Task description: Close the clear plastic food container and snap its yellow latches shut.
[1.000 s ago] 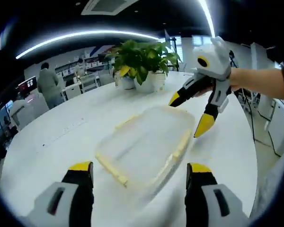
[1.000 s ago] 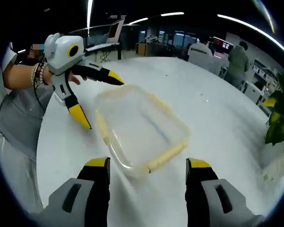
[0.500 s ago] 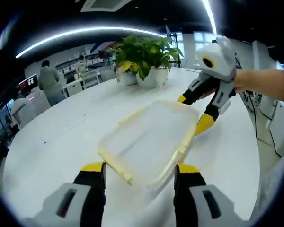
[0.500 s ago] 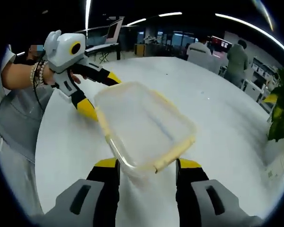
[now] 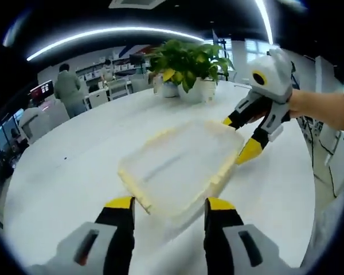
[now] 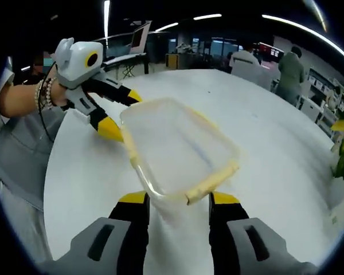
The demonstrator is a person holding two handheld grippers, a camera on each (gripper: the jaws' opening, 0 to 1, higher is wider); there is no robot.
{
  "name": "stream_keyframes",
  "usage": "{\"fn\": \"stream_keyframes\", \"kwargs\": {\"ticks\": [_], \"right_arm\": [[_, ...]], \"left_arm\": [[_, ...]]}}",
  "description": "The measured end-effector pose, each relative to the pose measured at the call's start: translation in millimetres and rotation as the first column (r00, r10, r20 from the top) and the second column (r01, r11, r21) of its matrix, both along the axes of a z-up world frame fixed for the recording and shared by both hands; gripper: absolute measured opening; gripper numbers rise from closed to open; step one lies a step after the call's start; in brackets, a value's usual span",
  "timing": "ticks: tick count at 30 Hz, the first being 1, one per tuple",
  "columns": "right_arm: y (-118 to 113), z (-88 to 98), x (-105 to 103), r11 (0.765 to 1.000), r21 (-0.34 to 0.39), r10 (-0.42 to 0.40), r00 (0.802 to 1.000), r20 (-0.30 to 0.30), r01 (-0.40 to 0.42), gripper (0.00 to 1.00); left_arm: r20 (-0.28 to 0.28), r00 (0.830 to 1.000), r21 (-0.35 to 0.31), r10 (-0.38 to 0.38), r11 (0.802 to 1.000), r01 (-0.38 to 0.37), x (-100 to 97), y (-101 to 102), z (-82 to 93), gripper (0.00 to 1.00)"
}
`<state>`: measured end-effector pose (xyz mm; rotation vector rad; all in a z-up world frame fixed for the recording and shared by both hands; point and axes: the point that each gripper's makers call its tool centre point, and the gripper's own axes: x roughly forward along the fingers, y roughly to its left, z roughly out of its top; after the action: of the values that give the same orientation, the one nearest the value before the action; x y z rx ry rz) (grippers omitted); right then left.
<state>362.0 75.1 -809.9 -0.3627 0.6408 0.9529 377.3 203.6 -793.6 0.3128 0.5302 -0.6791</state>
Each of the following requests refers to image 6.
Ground person's grey clothing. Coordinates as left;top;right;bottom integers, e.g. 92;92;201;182
0;107;72;213

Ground thin black cable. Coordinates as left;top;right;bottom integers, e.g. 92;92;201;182
37;64;60;143

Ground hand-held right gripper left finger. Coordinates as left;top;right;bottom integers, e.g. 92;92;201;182
42;191;151;275

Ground folding side table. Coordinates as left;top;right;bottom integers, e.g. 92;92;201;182
102;52;150;80

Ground beaded bracelets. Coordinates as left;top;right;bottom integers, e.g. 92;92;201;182
33;76;58;111

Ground curved ceiling light strip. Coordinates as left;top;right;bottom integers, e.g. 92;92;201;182
261;13;344;65

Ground person's left hand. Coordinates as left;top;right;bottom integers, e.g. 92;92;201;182
50;85;70;109

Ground large monitor screen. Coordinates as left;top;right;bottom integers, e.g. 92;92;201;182
130;22;153;56

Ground white storage shelving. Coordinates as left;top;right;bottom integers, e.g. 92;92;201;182
300;66;344;139

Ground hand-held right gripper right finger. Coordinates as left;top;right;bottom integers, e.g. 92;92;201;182
208;191;319;275

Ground red wall screen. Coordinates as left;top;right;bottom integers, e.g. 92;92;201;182
257;42;285;62

